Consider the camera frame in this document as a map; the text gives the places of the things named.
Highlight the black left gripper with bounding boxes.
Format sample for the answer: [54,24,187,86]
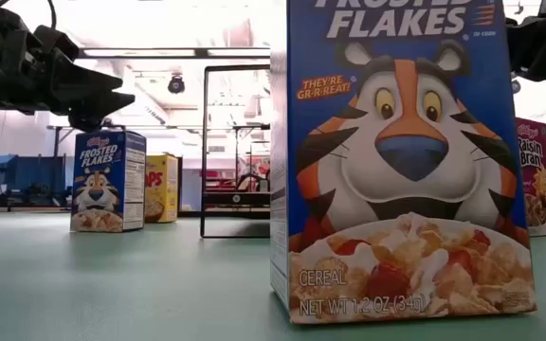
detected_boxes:
[0,23,137,134]

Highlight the Frosted Flakes cereal box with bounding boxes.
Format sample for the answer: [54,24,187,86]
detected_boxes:
[269,0,538,326]
[69,130,148,234]

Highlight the yellow Corn Pops box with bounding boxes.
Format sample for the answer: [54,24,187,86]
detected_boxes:
[143,153,180,224]

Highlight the purple Raisin Bran box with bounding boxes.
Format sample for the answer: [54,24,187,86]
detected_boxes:
[514,117,546,238]

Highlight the wooden shelf board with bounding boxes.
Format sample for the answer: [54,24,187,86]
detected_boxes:
[205,204,272,213]

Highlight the blue cabinet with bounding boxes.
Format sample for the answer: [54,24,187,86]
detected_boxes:
[0,153,68,193]

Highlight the overhead rig light bar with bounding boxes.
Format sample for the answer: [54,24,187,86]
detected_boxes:
[79,45,272,61]

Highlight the green table mat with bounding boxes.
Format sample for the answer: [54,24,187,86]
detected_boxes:
[0,210,546,341]

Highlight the black hanging camera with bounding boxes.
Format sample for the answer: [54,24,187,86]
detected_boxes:
[167,73,187,95]

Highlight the black metal shelf frame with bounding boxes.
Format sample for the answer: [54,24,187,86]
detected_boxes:
[200,64,272,239]

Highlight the black aluminium table frame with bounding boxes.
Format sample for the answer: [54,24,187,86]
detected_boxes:
[177,207,546,220]

